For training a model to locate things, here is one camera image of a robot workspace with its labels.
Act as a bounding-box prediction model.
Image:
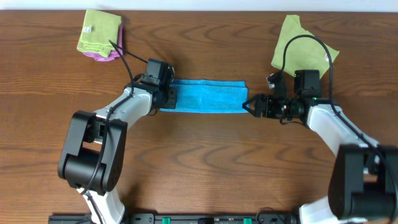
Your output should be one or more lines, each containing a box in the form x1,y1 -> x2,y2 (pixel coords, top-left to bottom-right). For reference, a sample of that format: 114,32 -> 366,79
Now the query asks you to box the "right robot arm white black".
243,70 -> 397,223

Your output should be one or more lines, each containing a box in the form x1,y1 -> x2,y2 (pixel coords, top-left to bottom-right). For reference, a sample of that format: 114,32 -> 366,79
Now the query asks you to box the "pink folded cloth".
82,21 -> 124,62

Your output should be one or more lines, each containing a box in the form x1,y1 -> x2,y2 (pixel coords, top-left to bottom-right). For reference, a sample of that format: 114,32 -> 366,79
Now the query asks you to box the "blue microfiber cloth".
161,80 -> 248,114

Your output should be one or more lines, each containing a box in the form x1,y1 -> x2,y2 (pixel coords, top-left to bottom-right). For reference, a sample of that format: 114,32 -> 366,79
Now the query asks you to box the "green folded cloth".
76,10 -> 122,57

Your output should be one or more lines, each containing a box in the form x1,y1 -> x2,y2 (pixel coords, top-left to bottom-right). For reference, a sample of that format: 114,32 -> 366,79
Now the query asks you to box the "green cloth unfolded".
271,15 -> 329,77

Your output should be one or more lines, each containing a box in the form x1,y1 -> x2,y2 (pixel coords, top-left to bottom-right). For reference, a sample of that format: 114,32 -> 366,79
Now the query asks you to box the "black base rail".
48,212 -> 301,224

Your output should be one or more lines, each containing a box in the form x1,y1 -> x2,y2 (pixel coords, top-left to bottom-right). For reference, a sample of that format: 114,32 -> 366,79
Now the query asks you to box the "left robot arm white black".
57,58 -> 177,223

